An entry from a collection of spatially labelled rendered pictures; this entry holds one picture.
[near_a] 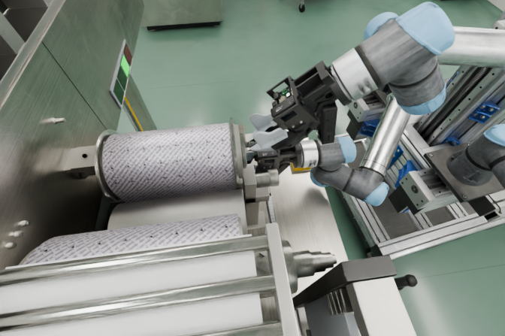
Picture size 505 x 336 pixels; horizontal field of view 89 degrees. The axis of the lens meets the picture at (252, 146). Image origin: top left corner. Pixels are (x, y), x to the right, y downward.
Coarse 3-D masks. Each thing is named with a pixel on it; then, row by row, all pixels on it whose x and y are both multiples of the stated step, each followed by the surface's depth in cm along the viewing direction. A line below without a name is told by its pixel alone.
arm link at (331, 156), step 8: (320, 144) 68; (328, 144) 68; (336, 144) 68; (344, 144) 68; (352, 144) 69; (320, 152) 68; (328, 152) 68; (336, 152) 68; (344, 152) 68; (352, 152) 68; (320, 160) 68; (328, 160) 68; (336, 160) 69; (344, 160) 69; (352, 160) 70; (328, 168) 72; (336, 168) 73
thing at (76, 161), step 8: (72, 152) 50; (80, 152) 50; (88, 152) 50; (72, 160) 49; (80, 160) 49; (88, 160) 49; (64, 168) 48; (72, 168) 48; (80, 168) 48; (88, 168) 49
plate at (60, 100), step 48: (96, 0) 69; (48, 48) 48; (96, 48) 66; (48, 96) 46; (96, 96) 63; (0, 144) 36; (48, 144) 45; (0, 192) 35; (48, 192) 44; (96, 192) 58; (0, 240) 34
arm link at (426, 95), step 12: (432, 72) 39; (420, 84) 40; (432, 84) 40; (444, 84) 43; (396, 96) 45; (408, 96) 42; (420, 96) 42; (432, 96) 42; (444, 96) 44; (408, 108) 46; (420, 108) 45; (432, 108) 45
